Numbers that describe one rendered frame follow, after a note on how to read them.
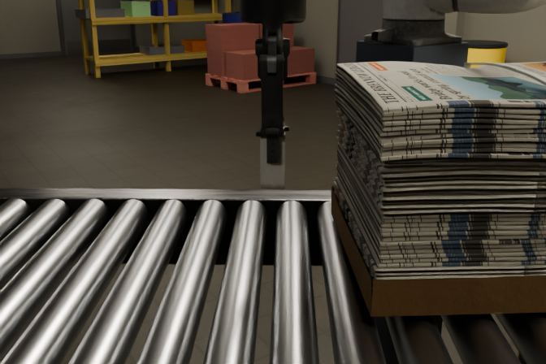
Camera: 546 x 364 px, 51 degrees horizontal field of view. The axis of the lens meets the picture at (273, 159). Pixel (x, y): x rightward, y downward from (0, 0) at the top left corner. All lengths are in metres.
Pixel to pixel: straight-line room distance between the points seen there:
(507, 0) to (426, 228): 0.92
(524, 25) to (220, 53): 3.28
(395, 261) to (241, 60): 5.97
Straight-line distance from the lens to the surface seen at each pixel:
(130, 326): 0.66
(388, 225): 0.59
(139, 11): 8.20
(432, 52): 1.46
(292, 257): 0.75
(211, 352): 0.59
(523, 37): 5.42
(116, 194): 1.00
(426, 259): 0.61
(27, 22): 10.75
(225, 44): 6.81
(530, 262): 0.65
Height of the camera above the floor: 1.13
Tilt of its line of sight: 17 degrees down
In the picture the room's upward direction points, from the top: straight up
